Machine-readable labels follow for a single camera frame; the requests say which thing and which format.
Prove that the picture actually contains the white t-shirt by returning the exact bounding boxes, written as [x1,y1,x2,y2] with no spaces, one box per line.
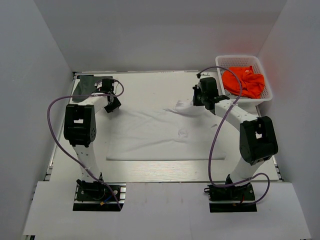
[106,100,221,161]

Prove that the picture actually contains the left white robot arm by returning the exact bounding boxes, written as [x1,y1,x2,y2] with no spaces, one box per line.
[63,76,122,183]

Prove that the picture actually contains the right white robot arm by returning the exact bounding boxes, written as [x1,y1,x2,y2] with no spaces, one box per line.
[192,77,279,200]

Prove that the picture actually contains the folded dark green t-shirt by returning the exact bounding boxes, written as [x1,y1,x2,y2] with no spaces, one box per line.
[72,75,113,96]

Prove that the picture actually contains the grey t-shirt in basket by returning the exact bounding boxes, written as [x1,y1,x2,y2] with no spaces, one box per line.
[225,90,242,99]

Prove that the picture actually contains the white plastic basket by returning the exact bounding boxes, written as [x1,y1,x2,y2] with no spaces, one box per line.
[215,55,273,106]

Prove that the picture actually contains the orange t-shirt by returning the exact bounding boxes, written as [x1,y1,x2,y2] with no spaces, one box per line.
[222,66,265,99]

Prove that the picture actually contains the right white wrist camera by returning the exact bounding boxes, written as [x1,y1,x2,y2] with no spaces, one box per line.
[200,72,211,78]

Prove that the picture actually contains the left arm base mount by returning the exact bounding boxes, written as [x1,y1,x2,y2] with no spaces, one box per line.
[72,179,126,212]

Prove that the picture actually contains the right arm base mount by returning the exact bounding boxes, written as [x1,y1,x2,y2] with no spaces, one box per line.
[203,183,257,213]

